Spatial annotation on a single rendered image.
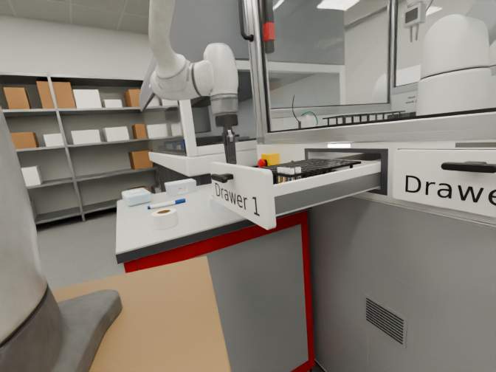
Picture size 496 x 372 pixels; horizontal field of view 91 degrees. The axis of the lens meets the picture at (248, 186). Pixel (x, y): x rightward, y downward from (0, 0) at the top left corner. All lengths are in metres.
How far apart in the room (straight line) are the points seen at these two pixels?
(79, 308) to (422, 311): 0.68
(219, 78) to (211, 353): 0.73
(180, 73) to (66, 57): 4.04
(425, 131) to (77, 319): 0.61
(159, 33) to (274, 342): 1.01
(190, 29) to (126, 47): 3.57
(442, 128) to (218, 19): 1.22
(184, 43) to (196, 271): 1.27
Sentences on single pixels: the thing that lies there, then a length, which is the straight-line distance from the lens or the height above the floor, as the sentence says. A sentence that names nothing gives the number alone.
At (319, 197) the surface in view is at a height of 0.85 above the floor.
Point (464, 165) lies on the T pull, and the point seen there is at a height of 0.91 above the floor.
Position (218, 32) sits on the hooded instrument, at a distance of 1.52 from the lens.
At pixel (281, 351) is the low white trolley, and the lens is 1.04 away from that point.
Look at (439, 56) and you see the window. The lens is 0.64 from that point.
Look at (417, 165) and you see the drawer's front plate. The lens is 0.61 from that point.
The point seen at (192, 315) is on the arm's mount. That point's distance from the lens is 0.22.
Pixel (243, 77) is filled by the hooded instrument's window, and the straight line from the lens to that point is 1.53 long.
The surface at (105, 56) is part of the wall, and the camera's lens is 4.88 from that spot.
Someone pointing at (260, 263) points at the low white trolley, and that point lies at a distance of 0.80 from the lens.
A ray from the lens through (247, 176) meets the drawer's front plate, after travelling 0.48.
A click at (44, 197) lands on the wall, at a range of 4.70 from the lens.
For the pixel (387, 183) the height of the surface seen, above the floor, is 0.85.
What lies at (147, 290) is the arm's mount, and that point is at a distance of 0.27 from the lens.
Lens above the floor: 0.99
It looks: 12 degrees down
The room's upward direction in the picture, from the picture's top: 6 degrees counter-clockwise
